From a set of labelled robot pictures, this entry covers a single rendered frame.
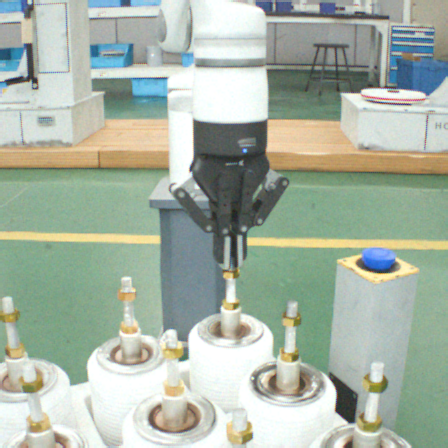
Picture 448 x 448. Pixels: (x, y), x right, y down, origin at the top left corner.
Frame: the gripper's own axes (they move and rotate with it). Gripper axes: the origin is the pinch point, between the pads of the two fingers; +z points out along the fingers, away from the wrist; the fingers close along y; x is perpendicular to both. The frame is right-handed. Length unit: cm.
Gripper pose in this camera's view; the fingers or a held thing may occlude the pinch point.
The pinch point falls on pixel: (229, 249)
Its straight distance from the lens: 61.5
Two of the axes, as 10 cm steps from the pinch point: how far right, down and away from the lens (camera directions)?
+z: 0.0, 9.4, 3.3
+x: -3.7, -3.1, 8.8
